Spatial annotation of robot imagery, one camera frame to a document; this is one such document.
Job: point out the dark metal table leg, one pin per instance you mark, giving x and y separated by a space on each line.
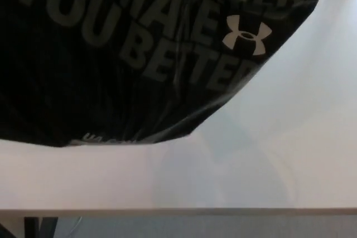
39 228

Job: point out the black Under Armour plastic bag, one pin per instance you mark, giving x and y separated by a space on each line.
111 68

